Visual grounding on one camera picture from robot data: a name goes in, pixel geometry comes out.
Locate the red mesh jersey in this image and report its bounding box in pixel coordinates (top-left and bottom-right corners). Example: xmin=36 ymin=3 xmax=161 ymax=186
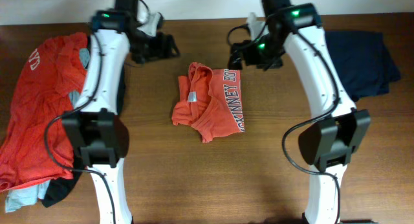
xmin=1 ymin=32 xmax=88 ymax=191

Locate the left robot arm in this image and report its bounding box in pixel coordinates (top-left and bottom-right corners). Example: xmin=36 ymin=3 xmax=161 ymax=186
xmin=62 ymin=11 xmax=180 ymax=224

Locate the light blue garment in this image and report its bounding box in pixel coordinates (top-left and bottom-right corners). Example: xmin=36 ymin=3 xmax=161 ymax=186
xmin=5 ymin=48 xmax=90 ymax=213

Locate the folded navy blue garment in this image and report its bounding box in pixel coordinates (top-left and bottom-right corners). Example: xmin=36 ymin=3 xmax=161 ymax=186
xmin=325 ymin=30 xmax=401 ymax=102

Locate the black garment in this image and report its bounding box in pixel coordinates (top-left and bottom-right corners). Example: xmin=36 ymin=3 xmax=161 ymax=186
xmin=41 ymin=67 xmax=126 ymax=208

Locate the orange soccer t-shirt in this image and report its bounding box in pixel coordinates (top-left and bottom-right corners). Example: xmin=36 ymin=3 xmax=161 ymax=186
xmin=171 ymin=62 xmax=245 ymax=143

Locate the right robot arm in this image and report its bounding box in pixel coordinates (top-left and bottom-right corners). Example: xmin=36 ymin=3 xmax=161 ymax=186
xmin=228 ymin=0 xmax=371 ymax=224

